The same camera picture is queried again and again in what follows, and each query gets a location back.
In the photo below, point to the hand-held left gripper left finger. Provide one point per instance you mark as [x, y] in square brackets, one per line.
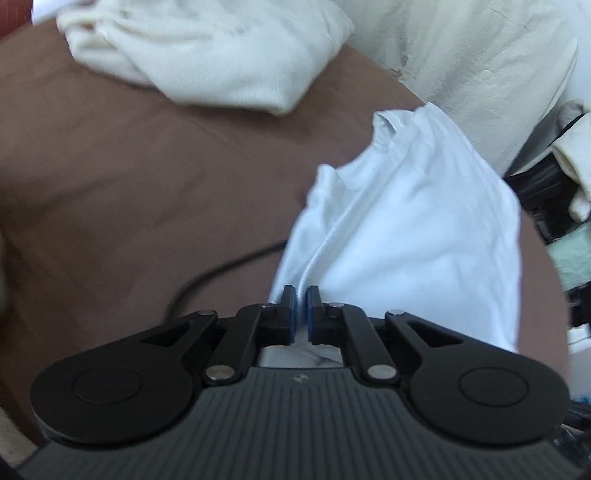
[292, 318]

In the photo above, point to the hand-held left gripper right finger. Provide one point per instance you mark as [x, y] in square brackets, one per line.
[311, 318]

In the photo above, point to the white t-shirt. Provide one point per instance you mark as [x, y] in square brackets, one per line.
[415, 230]

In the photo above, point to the brown bed sheet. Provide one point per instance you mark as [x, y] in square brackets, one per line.
[138, 184]

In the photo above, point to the black chair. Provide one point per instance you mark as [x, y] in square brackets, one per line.
[535, 182]

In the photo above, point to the mint green cloth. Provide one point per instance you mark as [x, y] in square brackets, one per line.
[575, 254]

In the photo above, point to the cream blanket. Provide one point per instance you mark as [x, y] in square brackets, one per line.
[207, 55]

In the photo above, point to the white hanging garment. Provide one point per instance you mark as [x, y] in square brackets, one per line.
[572, 152]

